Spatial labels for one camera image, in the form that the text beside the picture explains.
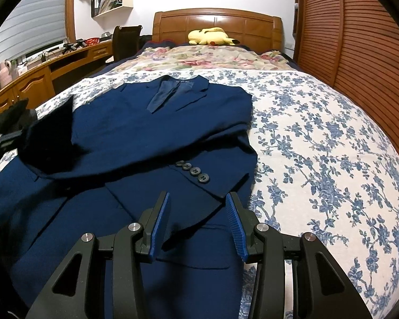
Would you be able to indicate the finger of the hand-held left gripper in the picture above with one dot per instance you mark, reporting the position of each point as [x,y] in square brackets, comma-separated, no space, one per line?
[1,140]

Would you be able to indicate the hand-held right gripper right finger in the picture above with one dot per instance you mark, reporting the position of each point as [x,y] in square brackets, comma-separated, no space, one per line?
[236,229]

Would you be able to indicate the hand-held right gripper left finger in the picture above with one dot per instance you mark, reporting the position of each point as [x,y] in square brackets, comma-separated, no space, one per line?
[159,226]

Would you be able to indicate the navy blue suit jacket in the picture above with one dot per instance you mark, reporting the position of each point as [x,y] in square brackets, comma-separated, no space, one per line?
[119,139]

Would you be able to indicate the black cloth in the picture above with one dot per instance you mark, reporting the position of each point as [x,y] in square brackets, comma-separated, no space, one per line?
[6,116]

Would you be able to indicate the pink kettle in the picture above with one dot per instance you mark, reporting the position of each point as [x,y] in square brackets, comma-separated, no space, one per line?
[6,76]

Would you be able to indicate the long wooden desk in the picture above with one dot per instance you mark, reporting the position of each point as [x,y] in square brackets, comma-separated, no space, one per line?
[36,83]

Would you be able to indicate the black tool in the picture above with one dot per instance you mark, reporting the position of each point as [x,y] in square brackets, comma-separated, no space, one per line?
[73,46]

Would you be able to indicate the grey window blind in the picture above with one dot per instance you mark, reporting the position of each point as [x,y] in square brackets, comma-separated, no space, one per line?
[30,23]

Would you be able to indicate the bed with floral sheet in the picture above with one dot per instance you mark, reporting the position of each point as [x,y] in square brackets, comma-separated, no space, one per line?
[319,139]

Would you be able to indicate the red basket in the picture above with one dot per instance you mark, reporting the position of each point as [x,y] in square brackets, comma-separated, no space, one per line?
[92,42]

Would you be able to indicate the dark wooden chair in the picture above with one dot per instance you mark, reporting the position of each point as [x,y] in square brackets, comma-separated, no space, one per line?
[126,43]

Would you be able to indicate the black binder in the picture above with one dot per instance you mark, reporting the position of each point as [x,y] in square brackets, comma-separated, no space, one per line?
[95,5]

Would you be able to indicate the pink floral blanket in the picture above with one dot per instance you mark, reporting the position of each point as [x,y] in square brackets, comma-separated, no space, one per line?
[202,58]

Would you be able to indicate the yellow plush toy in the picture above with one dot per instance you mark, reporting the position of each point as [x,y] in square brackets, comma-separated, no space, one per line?
[209,36]

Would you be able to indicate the wooden headboard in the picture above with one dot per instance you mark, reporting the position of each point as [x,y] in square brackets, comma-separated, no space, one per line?
[246,26]

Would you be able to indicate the wooden louvered wardrobe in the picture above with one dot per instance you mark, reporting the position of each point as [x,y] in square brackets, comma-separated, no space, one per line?
[352,40]

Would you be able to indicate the wooden window frame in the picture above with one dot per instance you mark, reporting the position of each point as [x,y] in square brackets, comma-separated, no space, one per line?
[70,6]

